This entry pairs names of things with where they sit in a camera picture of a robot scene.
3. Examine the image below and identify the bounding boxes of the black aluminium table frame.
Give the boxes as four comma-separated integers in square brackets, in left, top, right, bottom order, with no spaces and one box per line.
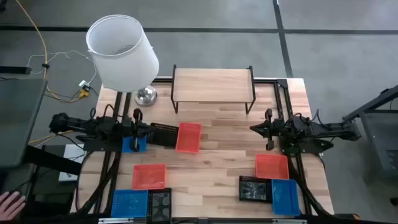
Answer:
[70,77,335,224]

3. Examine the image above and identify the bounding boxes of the wooden shelf black metal frame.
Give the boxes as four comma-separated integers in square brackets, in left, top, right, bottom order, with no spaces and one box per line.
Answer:
[170,64,257,115]

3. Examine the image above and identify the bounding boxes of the black power strip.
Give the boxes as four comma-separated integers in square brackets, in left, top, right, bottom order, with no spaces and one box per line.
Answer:
[0,66,32,75]

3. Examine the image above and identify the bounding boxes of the grey metal cart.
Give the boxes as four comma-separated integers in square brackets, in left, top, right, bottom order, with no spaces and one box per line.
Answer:
[341,84,398,181]

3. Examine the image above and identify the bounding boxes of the blue plastic basket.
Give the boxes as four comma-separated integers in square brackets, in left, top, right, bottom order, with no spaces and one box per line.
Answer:
[121,135,147,154]
[271,179,301,217]
[111,189,149,218]

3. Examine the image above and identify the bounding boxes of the black cable bundle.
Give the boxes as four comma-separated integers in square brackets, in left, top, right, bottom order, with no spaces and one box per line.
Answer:
[285,154,332,218]
[73,151,122,217]

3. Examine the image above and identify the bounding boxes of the black desk support bar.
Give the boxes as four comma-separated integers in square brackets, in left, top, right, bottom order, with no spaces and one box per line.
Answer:
[23,144,83,175]

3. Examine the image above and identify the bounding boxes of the silver lamp base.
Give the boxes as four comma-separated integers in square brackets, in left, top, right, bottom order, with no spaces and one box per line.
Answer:
[134,85,158,107]

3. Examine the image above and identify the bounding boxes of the black plastic basket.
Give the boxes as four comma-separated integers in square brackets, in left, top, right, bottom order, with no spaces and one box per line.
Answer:
[238,175,274,203]
[146,187,172,223]
[146,122,180,148]

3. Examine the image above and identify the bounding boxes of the yellow cable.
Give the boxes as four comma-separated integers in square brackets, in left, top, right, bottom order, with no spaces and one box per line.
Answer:
[14,0,91,103]
[29,129,75,146]

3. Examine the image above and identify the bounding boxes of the person's hand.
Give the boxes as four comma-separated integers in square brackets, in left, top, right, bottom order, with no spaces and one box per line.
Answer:
[0,190,27,221]

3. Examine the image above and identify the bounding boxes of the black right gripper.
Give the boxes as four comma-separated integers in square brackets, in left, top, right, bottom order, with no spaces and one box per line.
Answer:
[249,108,285,152]

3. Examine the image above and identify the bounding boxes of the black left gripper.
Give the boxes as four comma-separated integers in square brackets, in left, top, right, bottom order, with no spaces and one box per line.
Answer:
[123,108,156,153]

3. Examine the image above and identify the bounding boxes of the orange plastic basket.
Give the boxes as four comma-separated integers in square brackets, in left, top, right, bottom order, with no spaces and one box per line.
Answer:
[132,164,167,190]
[175,122,202,154]
[255,154,290,180]

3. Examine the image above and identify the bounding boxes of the grey desk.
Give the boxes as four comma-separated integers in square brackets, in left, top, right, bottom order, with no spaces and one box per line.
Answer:
[0,77,48,169]

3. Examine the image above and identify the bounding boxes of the white cable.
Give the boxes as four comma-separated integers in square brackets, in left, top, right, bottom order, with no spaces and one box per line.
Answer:
[26,50,98,85]

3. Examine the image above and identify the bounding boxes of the silver metal bracket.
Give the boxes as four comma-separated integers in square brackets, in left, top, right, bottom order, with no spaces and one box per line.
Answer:
[272,218,308,224]
[98,217,134,224]

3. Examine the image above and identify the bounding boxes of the white box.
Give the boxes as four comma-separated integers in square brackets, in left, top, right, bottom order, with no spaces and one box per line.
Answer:
[58,144,87,183]

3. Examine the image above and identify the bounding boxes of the white lamp shade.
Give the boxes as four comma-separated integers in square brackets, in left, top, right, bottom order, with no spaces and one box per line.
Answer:
[86,14,160,93]

